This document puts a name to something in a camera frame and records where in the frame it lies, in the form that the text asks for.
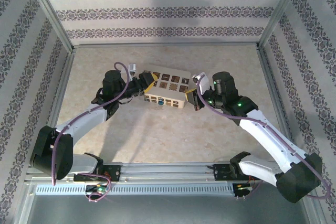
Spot wooden box with picture tiles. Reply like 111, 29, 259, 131
136, 63, 192, 110

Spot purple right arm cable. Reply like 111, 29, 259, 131
195, 74, 332, 200

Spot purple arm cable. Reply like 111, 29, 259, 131
195, 74, 332, 200
51, 62, 133, 204

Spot aluminium frame back rail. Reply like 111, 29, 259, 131
70, 43, 260, 49

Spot aluminium frame side rail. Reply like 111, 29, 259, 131
36, 48, 77, 164
257, 47, 307, 164

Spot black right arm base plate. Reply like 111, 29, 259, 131
213, 163, 262, 182

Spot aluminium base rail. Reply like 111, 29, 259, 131
25, 161, 279, 184

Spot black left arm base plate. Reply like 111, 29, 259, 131
73, 165, 122, 183

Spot slotted grey cable duct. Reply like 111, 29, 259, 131
35, 183, 234, 196

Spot aluminium frame post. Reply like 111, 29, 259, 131
258, 0, 310, 50
22, 0, 74, 53

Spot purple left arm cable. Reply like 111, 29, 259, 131
51, 62, 133, 204

